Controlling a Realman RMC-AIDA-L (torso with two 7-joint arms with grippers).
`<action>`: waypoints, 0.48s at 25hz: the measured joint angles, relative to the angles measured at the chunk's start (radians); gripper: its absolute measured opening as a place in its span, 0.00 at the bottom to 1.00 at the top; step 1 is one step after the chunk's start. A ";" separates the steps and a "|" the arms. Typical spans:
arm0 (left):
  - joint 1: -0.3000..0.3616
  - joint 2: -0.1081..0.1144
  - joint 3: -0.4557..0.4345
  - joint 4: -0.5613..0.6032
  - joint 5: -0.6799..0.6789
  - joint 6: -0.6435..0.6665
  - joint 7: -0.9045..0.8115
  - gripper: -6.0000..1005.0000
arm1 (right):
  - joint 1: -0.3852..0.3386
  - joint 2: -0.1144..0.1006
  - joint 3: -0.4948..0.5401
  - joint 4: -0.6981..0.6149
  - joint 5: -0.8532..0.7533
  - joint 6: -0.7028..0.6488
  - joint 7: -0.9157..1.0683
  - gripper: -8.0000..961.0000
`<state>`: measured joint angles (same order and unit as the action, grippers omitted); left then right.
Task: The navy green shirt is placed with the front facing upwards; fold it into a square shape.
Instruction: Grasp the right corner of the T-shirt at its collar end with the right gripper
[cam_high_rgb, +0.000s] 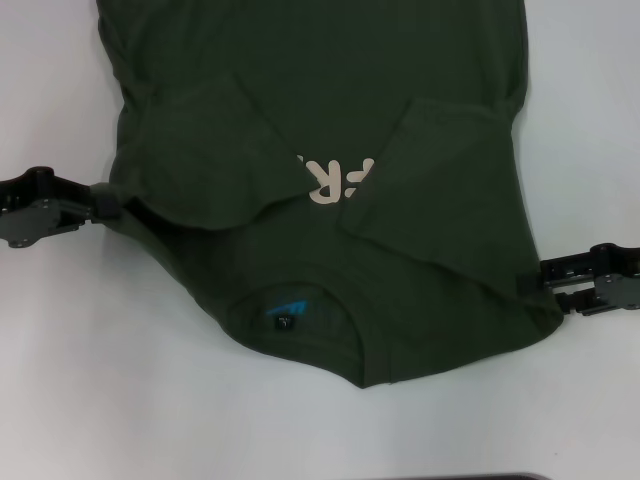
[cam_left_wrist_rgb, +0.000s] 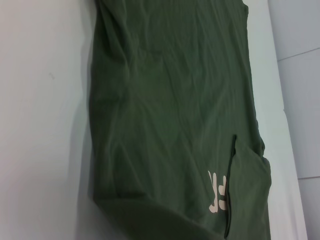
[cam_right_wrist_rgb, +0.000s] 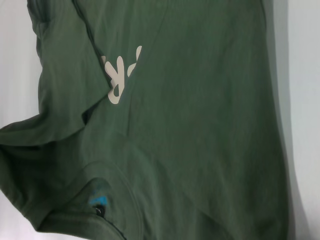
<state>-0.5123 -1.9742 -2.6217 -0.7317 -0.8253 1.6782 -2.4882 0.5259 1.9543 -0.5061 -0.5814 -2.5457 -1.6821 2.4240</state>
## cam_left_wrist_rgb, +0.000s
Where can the dark green FREE T-shirt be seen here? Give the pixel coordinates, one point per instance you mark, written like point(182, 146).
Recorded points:
point(175, 100)

